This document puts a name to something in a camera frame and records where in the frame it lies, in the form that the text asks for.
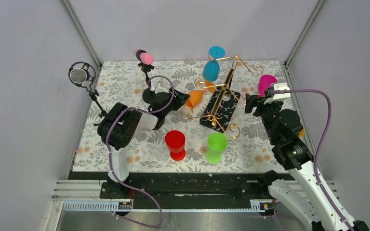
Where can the red plastic wine glass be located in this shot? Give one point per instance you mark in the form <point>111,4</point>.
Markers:
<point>175,141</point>

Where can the green plastic wine glass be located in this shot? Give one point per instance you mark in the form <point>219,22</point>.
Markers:
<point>216,143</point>

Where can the floral patterned table cloth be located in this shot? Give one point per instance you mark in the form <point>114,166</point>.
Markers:
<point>123,81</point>

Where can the orange plastic wine glass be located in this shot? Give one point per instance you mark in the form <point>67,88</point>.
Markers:
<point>196,96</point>

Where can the magenta plastic wine glass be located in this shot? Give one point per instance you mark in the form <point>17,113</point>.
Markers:
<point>264,83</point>

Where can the pink microphone on black stand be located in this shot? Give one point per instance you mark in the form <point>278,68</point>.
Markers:
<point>146,61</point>

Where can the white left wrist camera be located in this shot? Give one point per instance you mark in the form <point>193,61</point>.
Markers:
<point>157,88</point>

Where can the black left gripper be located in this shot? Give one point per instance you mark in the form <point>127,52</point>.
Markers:
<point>179,98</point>

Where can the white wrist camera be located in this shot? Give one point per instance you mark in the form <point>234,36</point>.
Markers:
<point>277,92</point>
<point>157,88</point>

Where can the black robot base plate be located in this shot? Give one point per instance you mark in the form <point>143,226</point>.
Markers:
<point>187,190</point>

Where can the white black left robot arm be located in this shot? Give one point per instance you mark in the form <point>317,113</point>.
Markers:
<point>120,124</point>

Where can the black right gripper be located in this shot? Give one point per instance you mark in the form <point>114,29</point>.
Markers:
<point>255,102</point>

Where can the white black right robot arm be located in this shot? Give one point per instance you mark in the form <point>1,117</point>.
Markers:
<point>320,210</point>

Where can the gold wire wine glass rack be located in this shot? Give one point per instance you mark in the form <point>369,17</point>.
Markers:
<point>223,102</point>

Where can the grey studio microphone on stand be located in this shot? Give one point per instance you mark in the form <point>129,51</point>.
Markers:
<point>83,75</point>

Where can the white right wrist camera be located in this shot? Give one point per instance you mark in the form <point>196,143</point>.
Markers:
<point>277,92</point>

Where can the yellow plastic wine glass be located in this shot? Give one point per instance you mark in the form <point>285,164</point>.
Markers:
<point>302,132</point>

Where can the blue plastic wine glass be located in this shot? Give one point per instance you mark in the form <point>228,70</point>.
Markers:
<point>212,68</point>

